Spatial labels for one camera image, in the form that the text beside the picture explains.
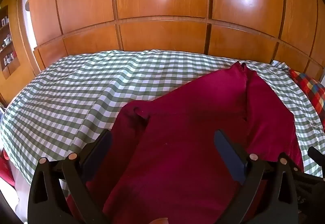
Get wooden wall shelf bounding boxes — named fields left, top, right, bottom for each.
left=0, top=5, right=21, bottom=80

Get dark red garment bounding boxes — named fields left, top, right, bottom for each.
left=67, top=61, right=304, bottom=224

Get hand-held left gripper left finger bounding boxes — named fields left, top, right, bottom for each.
left=27, top=130, right=112, bottom=224

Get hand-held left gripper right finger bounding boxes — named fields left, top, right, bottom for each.
left=214, top=130, right=299, bottom=224

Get white bed base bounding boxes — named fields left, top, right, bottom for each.
left=6, top=160, right=32, bottom=217

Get red cloth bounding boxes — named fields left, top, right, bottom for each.
left=0, top=149, right=16, bottom=189

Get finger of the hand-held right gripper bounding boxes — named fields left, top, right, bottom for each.
left=307, top=147, right=325, bottom=164

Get colourful plaid pillow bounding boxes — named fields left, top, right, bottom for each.
left=289, top=69, right=325, bottom=120

